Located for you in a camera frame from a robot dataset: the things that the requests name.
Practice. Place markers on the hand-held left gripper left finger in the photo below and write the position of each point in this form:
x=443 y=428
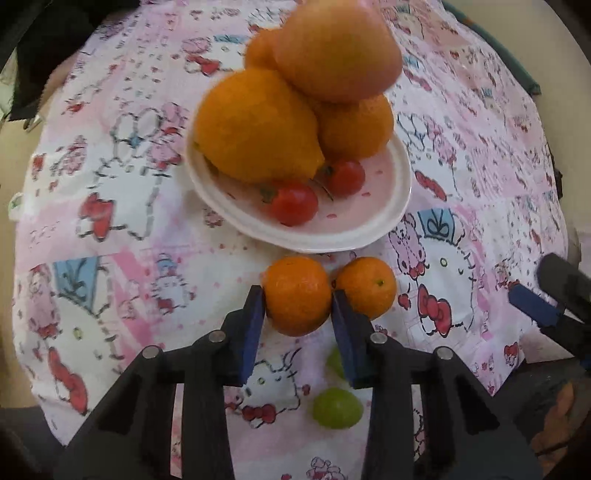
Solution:
x=251 y=332

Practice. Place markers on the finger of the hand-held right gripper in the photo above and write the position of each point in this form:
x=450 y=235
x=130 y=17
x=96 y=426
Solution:
x=535 y=307
x=563 y=279

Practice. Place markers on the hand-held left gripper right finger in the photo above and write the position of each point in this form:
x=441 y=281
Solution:
x=347 y=344

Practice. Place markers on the small tangerine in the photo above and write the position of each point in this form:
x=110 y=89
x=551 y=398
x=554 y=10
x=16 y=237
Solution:
x=298 y=295
x=369 y=286

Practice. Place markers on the white plate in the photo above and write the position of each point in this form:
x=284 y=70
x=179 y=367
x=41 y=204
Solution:
x=360 y=217

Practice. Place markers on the red cherry tomato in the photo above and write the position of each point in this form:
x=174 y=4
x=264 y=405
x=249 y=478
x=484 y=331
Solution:
x=293 y=203
x=346 y=177

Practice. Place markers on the knobbed pear-shaped orange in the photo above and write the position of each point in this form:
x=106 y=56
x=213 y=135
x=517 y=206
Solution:
x=254 y=129

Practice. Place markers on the large round orange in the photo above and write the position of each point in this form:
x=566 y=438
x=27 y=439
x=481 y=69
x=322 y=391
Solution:
x=259 y=53
x=355 y=129

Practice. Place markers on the red apple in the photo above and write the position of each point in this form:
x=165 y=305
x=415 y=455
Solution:
x=332 y=50

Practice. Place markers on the small green fruit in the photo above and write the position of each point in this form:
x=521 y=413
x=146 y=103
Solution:
x=334 y=362
x=337 y=408

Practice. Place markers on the pink cartoon-print blanket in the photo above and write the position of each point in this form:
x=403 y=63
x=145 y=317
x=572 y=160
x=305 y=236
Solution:
x=115 y=230

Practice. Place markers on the pink black-backed cloth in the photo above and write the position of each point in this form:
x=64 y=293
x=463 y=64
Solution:
x=41 y=55

